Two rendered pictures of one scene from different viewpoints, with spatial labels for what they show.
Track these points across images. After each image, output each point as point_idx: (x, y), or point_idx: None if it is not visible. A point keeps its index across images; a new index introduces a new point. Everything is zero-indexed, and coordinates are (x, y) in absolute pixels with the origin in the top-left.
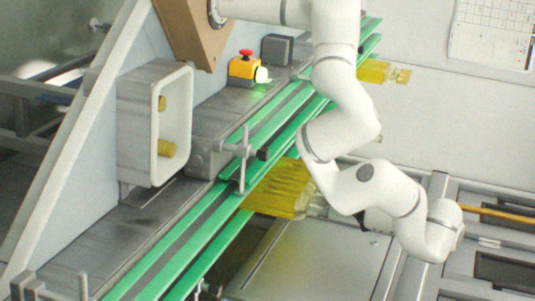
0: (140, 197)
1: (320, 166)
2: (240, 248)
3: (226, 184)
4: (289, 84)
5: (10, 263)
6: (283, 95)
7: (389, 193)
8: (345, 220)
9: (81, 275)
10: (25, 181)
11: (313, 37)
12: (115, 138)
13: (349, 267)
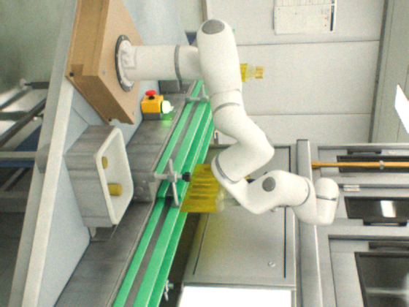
0: (105, 231)
1: (234, 185)
2: (182, 237)
3: (164, 199)
4: (186, 107)
5: None
6: (185, 118)
7: (289, 195)
8: None
9: None
10: (7, 226)
11: (207, 90)
12: (75, 199)
13: (262, 234)
